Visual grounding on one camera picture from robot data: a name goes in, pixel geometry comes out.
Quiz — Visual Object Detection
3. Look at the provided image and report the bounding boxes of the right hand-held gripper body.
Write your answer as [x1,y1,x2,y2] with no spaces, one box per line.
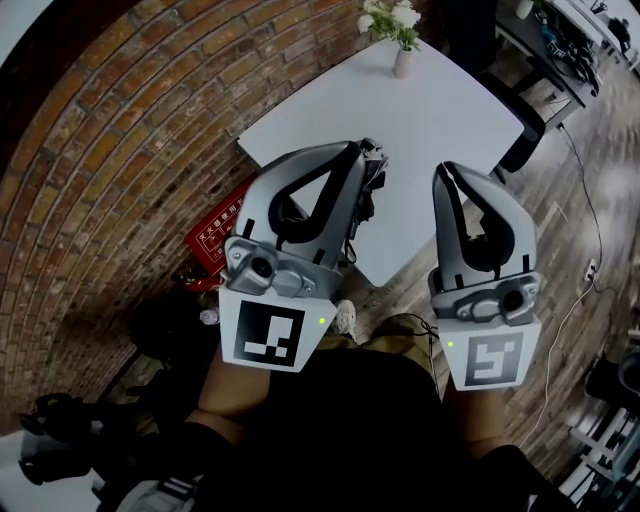
[427,268,544,393]

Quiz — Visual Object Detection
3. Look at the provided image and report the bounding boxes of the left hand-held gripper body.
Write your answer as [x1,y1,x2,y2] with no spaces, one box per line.
[218,235,345,374]

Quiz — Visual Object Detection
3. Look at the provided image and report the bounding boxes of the black strapped device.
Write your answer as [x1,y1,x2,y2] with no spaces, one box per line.
[349,137,392,240]

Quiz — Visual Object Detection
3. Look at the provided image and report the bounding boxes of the person's left forearm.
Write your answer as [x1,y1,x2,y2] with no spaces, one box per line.
[192,344,274,426]

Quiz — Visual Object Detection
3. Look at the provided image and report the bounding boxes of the red fire extinguisher box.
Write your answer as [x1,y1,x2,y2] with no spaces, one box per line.
[184,177,254,279]

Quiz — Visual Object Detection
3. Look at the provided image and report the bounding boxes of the person's grey shoe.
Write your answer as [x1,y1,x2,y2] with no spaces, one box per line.
[333,299,358,337]

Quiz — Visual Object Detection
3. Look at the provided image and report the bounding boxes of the red fire extinguisher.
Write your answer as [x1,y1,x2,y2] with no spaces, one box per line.
[172,269,224,294]

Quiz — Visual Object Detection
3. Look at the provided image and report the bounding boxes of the person's khaki trousers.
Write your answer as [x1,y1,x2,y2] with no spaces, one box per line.
[319,312,441,397]

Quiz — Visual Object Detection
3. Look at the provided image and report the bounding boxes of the black bag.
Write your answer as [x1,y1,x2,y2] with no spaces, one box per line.
[130,294,221,362]

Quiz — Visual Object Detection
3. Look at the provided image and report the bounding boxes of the white table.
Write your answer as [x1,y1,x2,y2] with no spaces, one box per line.
[237,37,525,289]

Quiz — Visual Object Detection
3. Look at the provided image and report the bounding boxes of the black office chair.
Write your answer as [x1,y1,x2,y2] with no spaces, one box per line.
[434,0,547,175]
[18,384,171,489]

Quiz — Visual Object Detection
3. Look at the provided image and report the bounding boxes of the person's black shirt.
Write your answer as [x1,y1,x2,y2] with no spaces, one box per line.
[182,347,569,512]

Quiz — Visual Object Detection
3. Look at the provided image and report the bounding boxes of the white ceramic vase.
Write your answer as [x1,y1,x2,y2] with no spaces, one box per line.
[392,44,414,79]

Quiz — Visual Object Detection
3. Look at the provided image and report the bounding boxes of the white flowers bouquet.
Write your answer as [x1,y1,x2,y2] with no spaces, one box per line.
[357,0,424,52]

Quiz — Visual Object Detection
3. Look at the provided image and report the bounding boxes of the grey desk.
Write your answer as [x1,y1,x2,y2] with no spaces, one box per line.
[494,0,601,109]

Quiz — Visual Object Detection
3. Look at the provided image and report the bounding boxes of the white desk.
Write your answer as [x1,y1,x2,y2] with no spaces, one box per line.
[0,428,119,512]

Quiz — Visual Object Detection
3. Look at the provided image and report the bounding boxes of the white floor cable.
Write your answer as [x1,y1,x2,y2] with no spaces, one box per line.
[518,282,601,449]

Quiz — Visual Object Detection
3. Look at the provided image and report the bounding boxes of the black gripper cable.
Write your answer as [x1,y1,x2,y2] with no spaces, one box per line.
[392,312,444,401]

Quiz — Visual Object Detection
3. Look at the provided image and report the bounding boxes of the black floor cable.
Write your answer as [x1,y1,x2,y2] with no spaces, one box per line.
[557,122,604,264]

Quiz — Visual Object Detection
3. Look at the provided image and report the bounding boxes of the grey striped backpack strap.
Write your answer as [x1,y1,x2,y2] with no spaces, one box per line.
[115,473,204,512]

